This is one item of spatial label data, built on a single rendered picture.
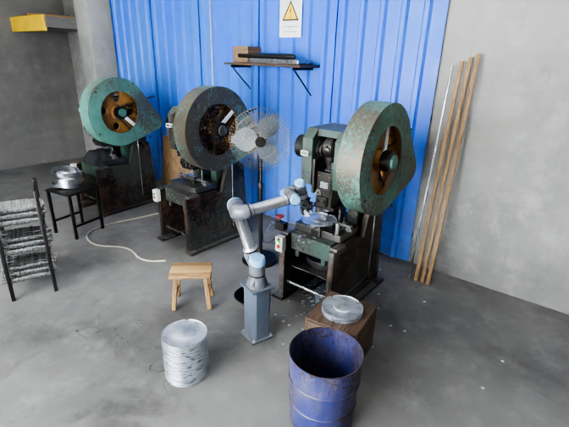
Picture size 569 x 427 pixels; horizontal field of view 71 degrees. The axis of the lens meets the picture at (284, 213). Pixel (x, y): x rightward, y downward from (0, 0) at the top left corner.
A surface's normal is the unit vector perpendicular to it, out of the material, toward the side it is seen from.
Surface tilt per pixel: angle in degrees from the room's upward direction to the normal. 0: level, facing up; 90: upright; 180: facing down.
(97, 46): 90
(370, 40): 90
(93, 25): 90
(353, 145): 67
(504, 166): 90
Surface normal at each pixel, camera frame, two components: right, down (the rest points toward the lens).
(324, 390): -0.13, 0.39
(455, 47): -0.62, 0.27
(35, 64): 0.78, 0.25
